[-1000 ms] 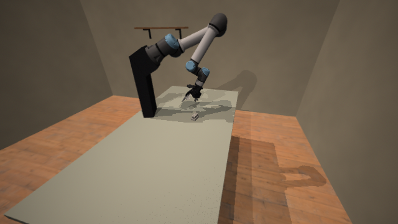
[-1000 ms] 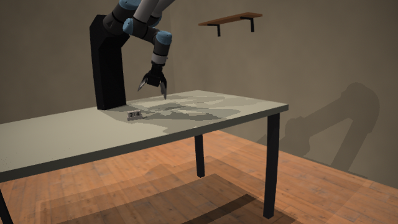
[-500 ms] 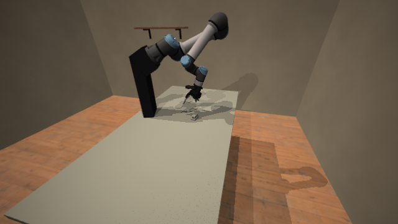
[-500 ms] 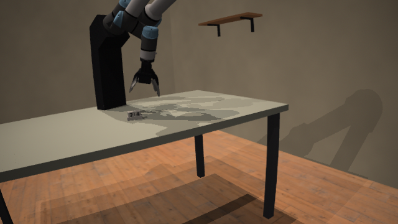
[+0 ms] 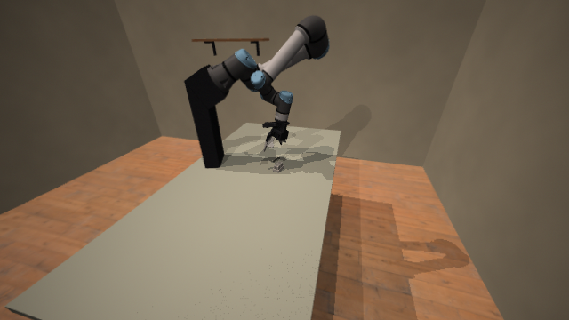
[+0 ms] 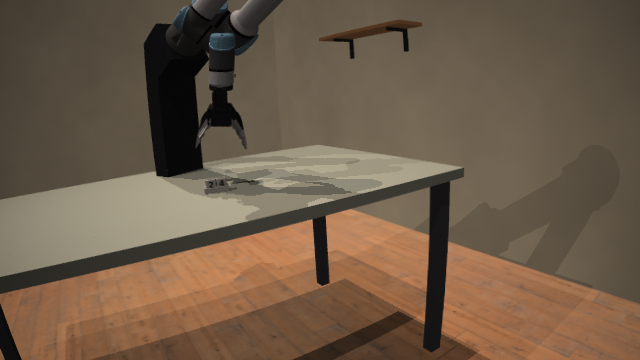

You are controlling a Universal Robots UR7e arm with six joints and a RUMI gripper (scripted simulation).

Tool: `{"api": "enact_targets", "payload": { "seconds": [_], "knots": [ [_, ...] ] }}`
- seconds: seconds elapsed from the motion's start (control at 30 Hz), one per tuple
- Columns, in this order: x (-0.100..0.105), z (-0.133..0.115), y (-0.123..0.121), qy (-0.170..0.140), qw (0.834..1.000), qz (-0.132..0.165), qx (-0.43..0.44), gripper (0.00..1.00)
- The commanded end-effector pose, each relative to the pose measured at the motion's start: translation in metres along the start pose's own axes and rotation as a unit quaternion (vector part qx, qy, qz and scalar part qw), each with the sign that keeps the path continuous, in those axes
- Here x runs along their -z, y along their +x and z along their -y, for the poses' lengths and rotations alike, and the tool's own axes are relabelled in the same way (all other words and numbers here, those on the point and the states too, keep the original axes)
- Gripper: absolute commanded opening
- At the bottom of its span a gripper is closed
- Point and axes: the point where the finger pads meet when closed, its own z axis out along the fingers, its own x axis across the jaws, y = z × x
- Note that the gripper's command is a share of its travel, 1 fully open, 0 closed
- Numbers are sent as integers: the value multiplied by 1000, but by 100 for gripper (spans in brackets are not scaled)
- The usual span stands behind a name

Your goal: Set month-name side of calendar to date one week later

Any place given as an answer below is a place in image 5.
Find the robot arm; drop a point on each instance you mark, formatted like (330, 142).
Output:
(300, 46)

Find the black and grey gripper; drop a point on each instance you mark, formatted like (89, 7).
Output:
(276, 132)

